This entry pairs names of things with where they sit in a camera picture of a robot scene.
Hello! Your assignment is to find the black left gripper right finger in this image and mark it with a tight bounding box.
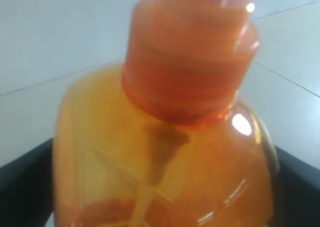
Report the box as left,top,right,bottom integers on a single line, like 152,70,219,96
268,147,320,227

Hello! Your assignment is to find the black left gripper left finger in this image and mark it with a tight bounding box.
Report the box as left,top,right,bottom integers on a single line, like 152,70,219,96
0,138,54,227

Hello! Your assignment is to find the orange pump soap bottle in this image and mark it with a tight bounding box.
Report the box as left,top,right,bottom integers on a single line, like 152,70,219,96
52,0,283,227

